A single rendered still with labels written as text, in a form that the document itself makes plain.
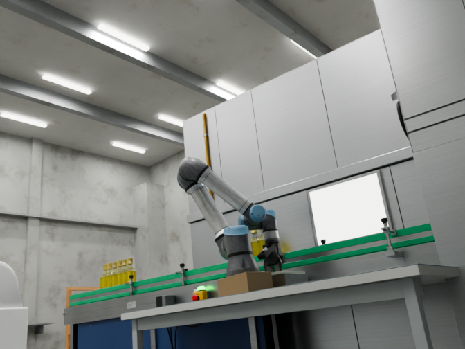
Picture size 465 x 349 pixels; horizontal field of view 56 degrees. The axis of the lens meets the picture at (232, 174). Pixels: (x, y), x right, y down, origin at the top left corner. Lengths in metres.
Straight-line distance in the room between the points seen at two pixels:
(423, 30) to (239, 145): 1.36
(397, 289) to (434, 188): 0.56
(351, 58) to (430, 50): 0.68
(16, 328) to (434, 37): 4.00
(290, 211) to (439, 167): 0.96
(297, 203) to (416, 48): 1.04
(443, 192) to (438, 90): 0.44
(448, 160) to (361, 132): 0.69
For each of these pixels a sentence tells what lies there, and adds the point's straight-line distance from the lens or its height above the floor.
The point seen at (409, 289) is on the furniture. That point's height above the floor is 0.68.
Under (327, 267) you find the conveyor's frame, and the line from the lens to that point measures 2.26.
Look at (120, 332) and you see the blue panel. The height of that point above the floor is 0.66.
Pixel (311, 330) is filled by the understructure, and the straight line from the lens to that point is 2.55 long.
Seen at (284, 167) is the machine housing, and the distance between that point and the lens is 2.70.
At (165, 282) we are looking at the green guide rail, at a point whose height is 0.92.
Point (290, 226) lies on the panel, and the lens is 2.58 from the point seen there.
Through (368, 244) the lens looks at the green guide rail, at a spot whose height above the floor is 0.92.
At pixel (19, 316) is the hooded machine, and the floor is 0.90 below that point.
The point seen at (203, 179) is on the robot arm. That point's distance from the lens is 2.06.
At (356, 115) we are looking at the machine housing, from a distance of 2.58.
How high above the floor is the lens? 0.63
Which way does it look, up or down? 19 degrees up
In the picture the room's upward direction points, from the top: 6 degrees counter-clockwise
